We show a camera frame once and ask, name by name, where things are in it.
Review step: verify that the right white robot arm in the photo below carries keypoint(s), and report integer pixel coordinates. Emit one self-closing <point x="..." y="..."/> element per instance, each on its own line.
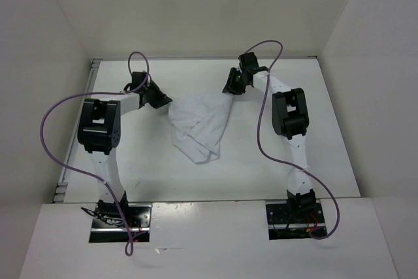
<point x="290" y="121"/>

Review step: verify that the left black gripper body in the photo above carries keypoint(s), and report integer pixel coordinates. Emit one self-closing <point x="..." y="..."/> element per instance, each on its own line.
<point x="146" y="90"/>

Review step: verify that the white skirt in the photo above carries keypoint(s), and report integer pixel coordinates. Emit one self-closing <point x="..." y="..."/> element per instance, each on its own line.
<point x="198" y="123"/>

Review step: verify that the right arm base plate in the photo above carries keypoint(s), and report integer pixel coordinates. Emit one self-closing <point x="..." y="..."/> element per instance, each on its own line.
<point x="281" y="226"/>

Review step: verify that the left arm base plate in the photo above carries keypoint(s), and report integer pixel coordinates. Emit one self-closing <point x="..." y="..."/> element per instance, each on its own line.
<point x="110" y="229"/>

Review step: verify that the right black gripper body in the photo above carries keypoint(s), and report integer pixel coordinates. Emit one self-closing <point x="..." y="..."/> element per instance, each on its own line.
<point x="243" y="72"/>

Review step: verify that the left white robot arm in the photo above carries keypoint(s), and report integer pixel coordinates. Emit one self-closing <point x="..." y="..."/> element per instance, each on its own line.
<point x="99" y="132"/>

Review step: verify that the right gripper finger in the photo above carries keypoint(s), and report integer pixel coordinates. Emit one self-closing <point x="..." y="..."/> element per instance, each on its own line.
<point x="233" y="78"/>
<point x="237" y="89"/>

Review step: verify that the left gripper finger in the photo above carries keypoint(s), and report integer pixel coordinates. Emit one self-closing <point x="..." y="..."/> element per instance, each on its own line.
<point x="155" y="89"/>
<point x="159" y="101"/>

